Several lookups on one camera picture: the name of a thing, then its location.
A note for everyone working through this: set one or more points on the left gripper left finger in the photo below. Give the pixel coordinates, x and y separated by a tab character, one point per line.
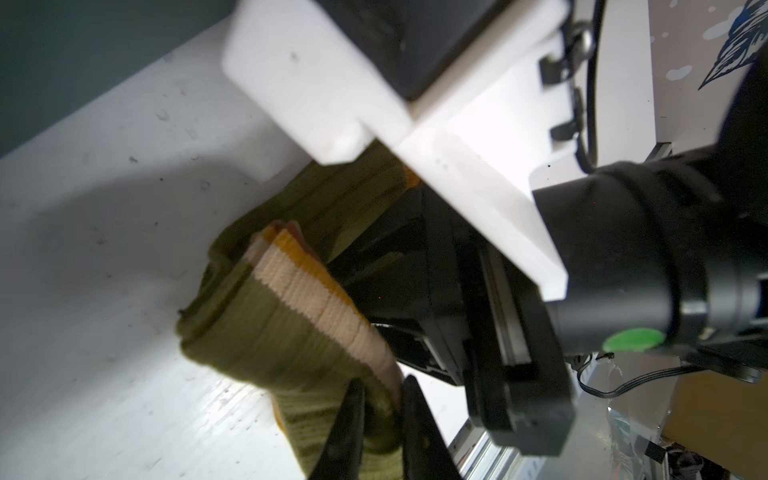
342	452

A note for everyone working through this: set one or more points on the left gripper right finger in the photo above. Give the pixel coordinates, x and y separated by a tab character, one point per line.
425	454

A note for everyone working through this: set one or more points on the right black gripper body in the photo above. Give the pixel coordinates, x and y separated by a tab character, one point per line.
453	307

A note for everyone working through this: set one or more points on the olive striped sock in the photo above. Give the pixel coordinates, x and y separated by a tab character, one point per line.
269	313

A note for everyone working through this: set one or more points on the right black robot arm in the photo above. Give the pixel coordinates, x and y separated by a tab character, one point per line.
665	257

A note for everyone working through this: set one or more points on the green compartment tray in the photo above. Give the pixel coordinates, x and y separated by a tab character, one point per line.
57	56

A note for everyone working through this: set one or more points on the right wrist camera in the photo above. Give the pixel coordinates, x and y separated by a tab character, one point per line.
486	101

